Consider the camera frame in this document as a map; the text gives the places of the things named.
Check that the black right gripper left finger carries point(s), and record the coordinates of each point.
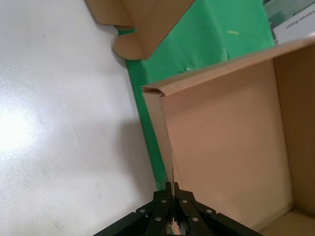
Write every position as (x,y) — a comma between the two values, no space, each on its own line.
(152,216)

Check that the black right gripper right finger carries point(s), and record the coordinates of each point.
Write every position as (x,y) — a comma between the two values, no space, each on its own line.
(194,216)

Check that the brown cardboard mailer box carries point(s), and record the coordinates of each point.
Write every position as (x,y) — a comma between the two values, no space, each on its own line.
(221,135)

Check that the cardboard box with round hole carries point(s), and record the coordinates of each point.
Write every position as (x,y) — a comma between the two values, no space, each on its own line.
(147,19)

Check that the green table cloth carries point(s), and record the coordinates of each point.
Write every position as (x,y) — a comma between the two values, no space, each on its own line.
(197,44)

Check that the white printed panel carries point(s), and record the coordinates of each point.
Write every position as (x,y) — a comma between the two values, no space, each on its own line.
(295,29)

